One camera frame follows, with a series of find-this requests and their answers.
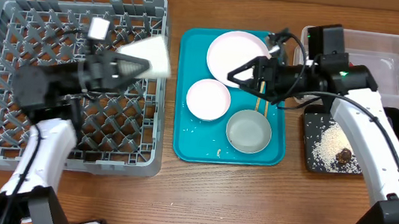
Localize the medium white bowl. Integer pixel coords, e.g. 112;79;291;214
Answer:
186;79;231;121

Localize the large white plate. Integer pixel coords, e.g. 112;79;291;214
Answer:
206;31;271;88

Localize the grey metal bowl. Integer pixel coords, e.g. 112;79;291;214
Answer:
226;109;272;154

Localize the black waste tray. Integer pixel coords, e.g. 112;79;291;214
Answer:
296;97;399;184

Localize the white rice pile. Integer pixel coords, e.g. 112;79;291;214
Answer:
306;114;362;175

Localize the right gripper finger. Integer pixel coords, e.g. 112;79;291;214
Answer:
239;83;284;105
227;56;266;89

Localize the left wooden chopstick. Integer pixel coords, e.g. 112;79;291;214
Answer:
255;81;265;112

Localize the small white cup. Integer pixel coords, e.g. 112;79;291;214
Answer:
116;35;171;79

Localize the grey dish rack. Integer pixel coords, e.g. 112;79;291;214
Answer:
0;0;170;177

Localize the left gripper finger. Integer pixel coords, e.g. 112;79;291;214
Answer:
112;52;150;69
110;73;147;91

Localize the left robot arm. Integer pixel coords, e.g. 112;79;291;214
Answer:
0;51;151;224

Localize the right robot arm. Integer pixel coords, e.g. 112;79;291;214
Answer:
228;55;399;224

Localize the clear plastic bin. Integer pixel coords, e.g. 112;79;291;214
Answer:
288;23;399;116

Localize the wooden chopstick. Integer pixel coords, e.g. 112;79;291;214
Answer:
255;81;265;112
264;101;269;118

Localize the right wooden chopstick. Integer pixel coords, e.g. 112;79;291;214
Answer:
264;101;269;118

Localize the teal serving tray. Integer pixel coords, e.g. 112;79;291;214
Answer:
173;28;286;166

